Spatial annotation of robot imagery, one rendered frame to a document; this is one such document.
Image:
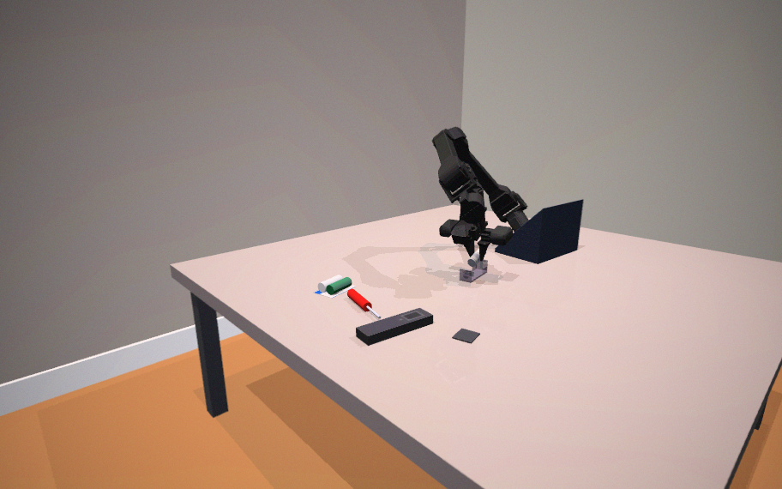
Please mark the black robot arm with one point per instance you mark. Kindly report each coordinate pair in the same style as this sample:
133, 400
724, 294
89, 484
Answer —
460, 168

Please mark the grey battery holder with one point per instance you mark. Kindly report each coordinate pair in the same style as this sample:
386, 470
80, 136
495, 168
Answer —
477, 271

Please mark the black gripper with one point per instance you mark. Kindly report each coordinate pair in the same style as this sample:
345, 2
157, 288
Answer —
498, 236

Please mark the red-handled screwdriver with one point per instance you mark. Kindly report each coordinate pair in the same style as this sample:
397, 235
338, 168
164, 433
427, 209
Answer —
361, 301

